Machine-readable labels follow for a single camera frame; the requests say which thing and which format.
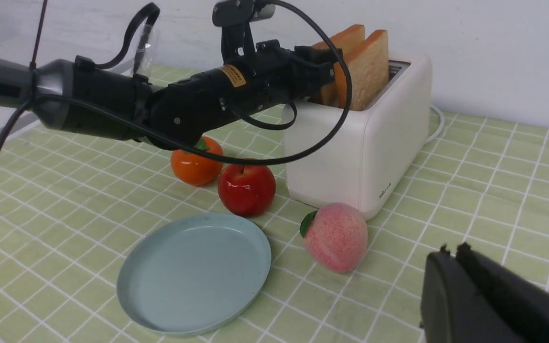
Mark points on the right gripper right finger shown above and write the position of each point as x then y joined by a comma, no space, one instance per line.
519,313

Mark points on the pink peach with leaf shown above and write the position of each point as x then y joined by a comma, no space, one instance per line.
336,236

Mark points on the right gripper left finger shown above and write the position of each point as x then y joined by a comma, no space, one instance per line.
453,310

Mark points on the toast slice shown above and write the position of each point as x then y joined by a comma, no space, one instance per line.
368,66
346,41

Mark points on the light blue round plate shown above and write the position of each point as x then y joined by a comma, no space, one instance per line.
194,275

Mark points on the orange persimmon with green leaf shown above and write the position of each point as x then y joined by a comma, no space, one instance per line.
196,170

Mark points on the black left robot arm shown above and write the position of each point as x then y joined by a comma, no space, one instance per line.
77,97

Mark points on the red apple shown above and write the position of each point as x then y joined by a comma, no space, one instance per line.
246,190

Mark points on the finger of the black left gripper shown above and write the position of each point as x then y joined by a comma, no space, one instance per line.
319,54

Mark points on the white two-slot toaster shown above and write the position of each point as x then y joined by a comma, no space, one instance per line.
363,163

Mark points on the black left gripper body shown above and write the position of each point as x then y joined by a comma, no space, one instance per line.
185,110

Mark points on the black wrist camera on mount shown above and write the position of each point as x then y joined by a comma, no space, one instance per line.
234,18

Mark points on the green checkered tablecloth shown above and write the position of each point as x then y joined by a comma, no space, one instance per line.
72,207

